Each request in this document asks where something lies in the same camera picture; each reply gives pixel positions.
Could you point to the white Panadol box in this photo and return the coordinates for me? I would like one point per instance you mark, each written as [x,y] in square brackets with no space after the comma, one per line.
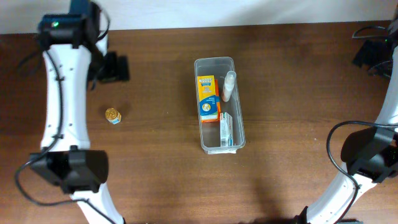
[226,130]

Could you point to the yellow blue Woods box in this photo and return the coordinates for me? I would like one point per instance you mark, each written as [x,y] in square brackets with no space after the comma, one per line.
[207,98]

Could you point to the orange medicine box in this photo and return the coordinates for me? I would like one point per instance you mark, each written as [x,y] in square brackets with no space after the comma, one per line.
[217,100]

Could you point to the clear plastic container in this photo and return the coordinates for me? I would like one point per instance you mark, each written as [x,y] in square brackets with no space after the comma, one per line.
[210,132]

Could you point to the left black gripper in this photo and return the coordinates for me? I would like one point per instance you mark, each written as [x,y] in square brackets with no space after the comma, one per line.
[115,74]

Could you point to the small gold-lid jar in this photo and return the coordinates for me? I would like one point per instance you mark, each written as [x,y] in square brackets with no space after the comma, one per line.
[113,116]

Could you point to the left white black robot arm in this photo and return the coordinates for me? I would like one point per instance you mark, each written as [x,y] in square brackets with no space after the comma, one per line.
[76,56]

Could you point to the white spray bottle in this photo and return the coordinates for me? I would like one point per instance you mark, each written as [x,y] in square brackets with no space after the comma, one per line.
[229,83]

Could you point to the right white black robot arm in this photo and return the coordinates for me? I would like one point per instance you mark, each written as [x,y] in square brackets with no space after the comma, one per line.
[369,156]

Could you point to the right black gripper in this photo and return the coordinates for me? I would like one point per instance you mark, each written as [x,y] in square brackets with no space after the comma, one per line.
[366,54]

